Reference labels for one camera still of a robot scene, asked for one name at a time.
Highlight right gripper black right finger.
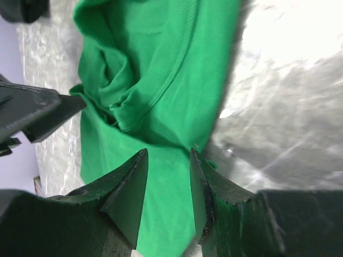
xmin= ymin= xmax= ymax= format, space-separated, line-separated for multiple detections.
xmin=190 ymin=149 xmax=342 ymax=256

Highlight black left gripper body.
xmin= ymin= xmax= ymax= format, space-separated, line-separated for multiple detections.
xmin=1 ymin=76 xmax=61 ymax=157

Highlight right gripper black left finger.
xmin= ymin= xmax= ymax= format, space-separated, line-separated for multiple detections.
xmin=1 ymin=149 xmax=148 ymax=256

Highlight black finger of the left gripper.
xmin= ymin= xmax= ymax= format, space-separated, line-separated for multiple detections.
xmin=57 ymin=94 xmax=86 ymax=128

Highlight green tank top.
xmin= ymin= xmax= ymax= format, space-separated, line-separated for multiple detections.
xmin=70 ymin=1 xmax=241 ymax=256

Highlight aluminium frame rail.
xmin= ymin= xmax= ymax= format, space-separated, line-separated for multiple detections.
xmin=33 ymin=176 xmax=45 ymax=197

